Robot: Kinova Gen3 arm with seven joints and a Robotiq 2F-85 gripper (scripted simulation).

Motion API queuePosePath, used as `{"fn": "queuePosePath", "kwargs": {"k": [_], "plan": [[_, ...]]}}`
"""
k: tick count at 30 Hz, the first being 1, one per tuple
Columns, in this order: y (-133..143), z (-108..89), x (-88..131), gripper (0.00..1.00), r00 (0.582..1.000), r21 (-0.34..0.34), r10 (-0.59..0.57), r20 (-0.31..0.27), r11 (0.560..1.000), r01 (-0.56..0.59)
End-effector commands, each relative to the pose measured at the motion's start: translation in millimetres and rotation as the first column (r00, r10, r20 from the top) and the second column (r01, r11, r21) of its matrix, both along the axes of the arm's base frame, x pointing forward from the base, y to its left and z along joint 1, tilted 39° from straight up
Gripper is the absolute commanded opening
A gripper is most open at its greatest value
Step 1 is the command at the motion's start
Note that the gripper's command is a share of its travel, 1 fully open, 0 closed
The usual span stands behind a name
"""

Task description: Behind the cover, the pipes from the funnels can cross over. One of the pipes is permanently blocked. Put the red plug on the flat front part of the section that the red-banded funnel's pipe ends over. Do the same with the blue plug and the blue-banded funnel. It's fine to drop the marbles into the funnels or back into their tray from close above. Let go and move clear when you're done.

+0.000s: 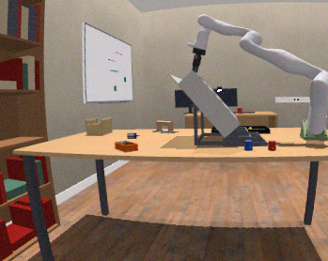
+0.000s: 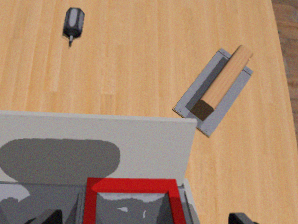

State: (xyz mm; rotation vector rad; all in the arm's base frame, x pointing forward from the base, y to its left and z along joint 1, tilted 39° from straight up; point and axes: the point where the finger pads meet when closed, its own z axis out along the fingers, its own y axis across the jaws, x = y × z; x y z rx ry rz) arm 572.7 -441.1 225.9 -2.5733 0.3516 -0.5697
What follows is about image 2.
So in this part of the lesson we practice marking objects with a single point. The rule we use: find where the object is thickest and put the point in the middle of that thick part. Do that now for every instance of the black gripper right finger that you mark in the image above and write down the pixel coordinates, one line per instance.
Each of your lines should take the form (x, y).
(239, 218)

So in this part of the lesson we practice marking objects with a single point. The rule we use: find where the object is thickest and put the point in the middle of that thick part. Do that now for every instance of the red rectangular frame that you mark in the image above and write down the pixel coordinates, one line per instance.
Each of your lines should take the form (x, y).
(130, 185)

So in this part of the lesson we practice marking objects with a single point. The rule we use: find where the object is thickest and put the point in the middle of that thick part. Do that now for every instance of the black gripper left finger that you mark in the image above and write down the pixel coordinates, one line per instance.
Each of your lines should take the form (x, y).
(49, 216)

